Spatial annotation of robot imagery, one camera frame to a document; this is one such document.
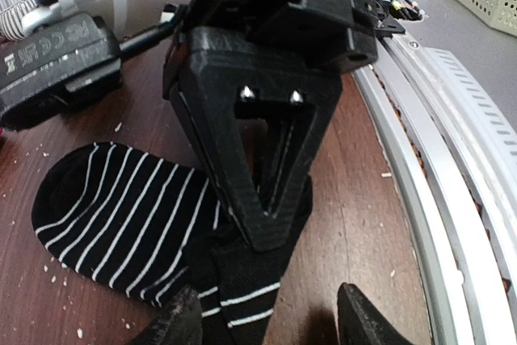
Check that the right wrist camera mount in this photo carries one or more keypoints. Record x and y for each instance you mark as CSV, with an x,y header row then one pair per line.
x,y
59,69

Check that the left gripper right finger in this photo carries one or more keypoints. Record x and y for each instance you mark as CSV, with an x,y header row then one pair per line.
x,y
360,322

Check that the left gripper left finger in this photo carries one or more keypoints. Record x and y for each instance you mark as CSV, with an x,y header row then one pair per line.
x,y
179,322

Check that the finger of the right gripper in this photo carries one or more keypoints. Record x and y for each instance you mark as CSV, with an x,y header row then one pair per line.
x,y
256,117

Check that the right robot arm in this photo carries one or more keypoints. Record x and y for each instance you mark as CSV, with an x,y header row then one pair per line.
x,y
137,24

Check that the black white striped sock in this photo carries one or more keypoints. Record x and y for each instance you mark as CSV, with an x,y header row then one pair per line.
x,y
147,228

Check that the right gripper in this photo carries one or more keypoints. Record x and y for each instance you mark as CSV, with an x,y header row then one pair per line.
x,y
245,44

